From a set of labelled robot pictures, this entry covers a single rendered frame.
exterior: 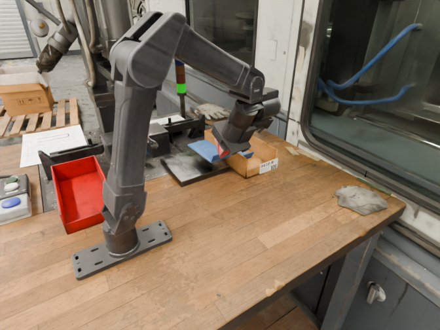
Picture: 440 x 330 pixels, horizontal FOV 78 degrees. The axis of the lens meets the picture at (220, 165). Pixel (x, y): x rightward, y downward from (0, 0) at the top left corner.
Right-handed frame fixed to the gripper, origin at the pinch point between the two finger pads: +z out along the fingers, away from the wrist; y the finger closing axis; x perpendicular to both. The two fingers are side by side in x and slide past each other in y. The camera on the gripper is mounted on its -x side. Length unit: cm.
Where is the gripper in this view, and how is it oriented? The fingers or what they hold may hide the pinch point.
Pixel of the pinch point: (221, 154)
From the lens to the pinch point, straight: 78.4
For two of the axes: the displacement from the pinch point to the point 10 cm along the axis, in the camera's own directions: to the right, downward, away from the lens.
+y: -5.0, -7.9, 3.6
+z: -2.9, 5.5, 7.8
